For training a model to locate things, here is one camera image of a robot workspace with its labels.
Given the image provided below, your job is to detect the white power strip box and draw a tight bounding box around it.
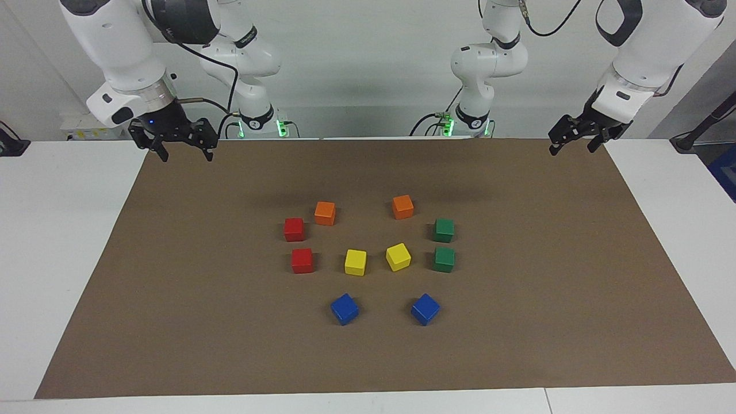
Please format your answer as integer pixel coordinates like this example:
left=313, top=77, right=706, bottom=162
left=60, top=112, right=125, bottom=141

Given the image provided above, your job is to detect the blue box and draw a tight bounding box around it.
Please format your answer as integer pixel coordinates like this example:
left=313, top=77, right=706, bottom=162
left=706, top=143, right=736, bottom=203

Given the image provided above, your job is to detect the brown table mat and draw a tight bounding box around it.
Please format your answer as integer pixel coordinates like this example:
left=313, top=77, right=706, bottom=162
left=34, top=138, right=736, bottom=400

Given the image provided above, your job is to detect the yellow wooden cube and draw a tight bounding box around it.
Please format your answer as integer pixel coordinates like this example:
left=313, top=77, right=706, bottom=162
left=385, top=243, right=412, bottom=272
left=344, top=249, right=367, bottom=277

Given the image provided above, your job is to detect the blue wooden cube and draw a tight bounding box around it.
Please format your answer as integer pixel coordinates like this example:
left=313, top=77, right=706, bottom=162
left=411, top=293, right=441, bottom=327
left=330, top=293, right=360, bottom=326

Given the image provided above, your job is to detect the black base cable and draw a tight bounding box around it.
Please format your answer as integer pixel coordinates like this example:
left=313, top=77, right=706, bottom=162
left=217, top=112, right=242, bottom=140
left=409, top=86, right=463, bottom=137

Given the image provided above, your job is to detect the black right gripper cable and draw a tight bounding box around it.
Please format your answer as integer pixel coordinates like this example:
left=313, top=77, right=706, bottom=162
left=141, top=0, right=239, bottom=116

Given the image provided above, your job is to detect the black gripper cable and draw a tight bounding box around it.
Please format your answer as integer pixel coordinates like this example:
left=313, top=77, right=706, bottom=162
left=141, top=0, right=239, bottom=116
left=519, top=0, right=685, bottom=98

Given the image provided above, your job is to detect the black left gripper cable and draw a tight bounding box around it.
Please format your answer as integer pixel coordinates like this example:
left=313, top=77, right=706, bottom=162
left=519, top=0, right=685, bottom=98

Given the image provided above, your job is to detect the black clamp mount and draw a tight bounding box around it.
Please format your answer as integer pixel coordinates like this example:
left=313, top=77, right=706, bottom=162
left=0, top=121, right=31, bottom=157

